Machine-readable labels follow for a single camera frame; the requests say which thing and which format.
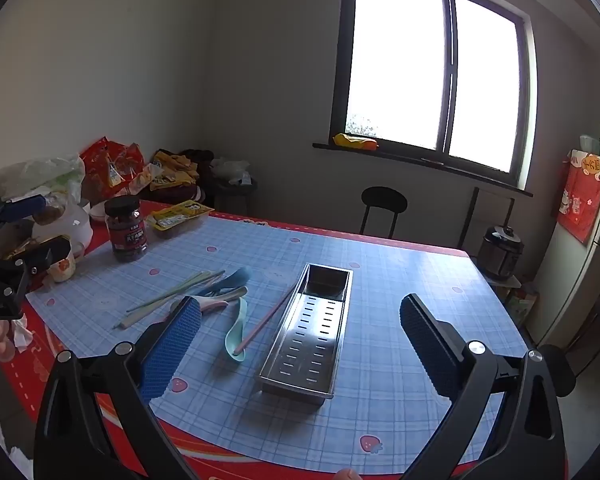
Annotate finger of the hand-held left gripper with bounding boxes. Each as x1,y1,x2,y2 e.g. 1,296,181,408
11,236,74,277
0,195,47,252

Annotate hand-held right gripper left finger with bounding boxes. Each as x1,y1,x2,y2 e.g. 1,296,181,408
33,296,203,480

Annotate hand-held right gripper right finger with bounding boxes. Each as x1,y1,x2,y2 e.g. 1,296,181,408
399,294,568,480

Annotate white chopstick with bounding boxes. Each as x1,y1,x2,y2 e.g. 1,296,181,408
112,300,186,331

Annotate green chopstick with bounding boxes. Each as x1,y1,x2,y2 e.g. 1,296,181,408
145,270,226,306
126,271,205,312

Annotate pink spoon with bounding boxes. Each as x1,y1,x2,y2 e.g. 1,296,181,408
170,296,229,315

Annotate green spoon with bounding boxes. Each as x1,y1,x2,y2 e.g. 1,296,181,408
224,297,248,361

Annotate beige spoon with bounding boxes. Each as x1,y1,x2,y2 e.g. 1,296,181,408
187,286,248,306

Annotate blue spoon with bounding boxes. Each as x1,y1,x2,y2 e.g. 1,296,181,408
200,266,253,293

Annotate pink chopstick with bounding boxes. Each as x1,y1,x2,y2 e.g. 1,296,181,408
233,281,300,356

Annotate stainless steel utensil tray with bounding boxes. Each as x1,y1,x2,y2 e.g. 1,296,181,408
257,262,355,413

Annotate printed cup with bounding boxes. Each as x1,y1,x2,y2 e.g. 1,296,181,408
47,255,77,283

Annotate clear plastic bag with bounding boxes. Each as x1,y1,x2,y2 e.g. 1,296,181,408
0,155,93,256

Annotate crumpled white tissue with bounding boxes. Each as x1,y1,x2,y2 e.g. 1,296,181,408
12,315,33,353

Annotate black lidded snack jar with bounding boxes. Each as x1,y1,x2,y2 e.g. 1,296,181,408
104,196,148,264

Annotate red snack bag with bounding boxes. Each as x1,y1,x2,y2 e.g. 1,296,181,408
79,136,146,201

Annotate cardboard box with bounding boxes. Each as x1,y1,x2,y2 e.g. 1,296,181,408
500,280,538,326

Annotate orange snack packet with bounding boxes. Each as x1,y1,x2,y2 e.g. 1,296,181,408
127,157,153,193

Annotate black rice cooker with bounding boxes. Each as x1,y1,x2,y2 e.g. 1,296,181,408
479,225,525,281

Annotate yellow labelled snack tray packet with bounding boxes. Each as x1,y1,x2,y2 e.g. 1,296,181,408
147,200,215,238

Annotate black stool seat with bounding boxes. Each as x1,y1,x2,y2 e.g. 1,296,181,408
537,344,577,398

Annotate dark maroon bag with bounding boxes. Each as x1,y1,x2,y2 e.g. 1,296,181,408
155,149,216,206

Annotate yellow snack packets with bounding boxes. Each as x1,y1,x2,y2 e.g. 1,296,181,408
150,150,201,191

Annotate black round backed chair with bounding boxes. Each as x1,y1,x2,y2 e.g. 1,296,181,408
358,186,408,240

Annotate person's white clothing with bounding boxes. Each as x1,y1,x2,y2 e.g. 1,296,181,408
0,392,34,480

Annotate black round stool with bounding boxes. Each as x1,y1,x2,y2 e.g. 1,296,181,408
207,180,258,218

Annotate white refrigerator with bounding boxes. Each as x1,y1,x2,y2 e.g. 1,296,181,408
525,120,600,356

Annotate black window sill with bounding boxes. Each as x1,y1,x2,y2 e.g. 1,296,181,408
313,142,534,197

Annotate white plastic bag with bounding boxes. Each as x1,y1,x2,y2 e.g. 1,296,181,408
211,158,253,186

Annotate red printed hanging cloth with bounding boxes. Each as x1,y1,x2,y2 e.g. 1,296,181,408
556,149,600,246

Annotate black framed window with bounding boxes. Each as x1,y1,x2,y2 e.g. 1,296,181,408
328,0,538,188

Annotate black folding frame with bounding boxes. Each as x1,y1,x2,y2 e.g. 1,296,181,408
460,187,516,251

